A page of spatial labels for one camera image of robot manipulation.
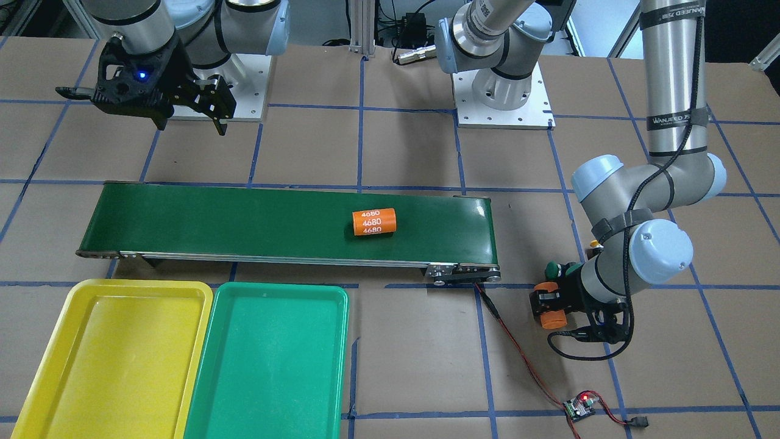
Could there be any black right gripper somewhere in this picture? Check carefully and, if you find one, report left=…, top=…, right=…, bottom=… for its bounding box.
left=91, top=31, right=236, bottom=136

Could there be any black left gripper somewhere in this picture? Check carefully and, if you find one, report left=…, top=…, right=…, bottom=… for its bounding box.
left=530, top=262, right=631, bottom=342

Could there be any plain orange cylinder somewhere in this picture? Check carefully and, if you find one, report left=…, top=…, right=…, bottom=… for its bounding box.
left=534, top=282, right=567, bottom=330

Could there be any orange cylinder labelled 4680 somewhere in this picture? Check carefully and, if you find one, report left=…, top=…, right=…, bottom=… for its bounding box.
left=353, top=208, right=397, bottom=237

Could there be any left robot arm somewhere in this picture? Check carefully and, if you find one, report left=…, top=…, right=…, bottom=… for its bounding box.
left=434, top=1, right=727, bottom=344

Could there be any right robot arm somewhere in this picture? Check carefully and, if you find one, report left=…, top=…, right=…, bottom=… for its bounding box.
left=57, top=1, right=289, bottom=135

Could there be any green push button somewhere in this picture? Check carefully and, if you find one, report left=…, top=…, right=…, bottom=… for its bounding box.
left=544, top=261, right=569, bottom=282

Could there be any green conveyor belt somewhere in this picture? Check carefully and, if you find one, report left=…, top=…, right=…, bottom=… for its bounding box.
left=76, top=182, right=501, bottom=285

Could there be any small controller circuit board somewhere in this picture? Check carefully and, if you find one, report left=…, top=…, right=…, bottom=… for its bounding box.
left=563, top=395, right=597, bottom=423

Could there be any green plastic tray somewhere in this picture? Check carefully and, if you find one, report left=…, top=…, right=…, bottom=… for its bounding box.
left=185, top=282, right=349, bottom=438

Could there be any yellow plastic tray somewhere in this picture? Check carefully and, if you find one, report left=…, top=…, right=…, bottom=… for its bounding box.
left=12, top=279, right=213, bottom=438

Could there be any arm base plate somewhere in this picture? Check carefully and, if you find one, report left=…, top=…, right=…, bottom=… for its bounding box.
left=193, top=54, right=275, bottom=122
left=451, top=64, right=556, bottom=130

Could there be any red black power cable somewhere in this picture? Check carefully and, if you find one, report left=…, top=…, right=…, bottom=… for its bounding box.
left=474, top=284, right=648, bottom=427

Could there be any aluminium frame post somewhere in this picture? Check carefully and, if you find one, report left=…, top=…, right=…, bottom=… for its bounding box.
left=348, top=0, right=377, bottom=59

